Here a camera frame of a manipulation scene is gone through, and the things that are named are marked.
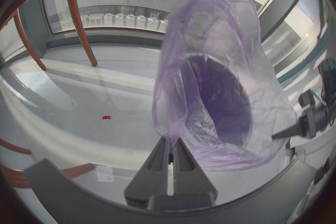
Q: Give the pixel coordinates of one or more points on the white chair with wooden legs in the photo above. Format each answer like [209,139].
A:
[93,61]

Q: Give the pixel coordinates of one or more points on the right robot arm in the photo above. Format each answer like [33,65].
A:
[329,78]

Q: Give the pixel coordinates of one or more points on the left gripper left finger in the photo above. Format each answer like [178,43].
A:
[154,178]

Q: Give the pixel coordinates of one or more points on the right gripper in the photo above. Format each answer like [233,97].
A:
[313,124]

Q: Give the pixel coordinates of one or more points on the small red scrap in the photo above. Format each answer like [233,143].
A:
[106,117]

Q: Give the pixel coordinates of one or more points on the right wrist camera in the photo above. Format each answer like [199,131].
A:
[305,98]

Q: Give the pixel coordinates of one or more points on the purple plastic bag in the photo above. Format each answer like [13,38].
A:
[223,20]

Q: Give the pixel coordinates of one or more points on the grey trash bin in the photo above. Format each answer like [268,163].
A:
[191,59]

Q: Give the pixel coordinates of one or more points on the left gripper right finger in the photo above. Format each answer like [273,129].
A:
[189,178]

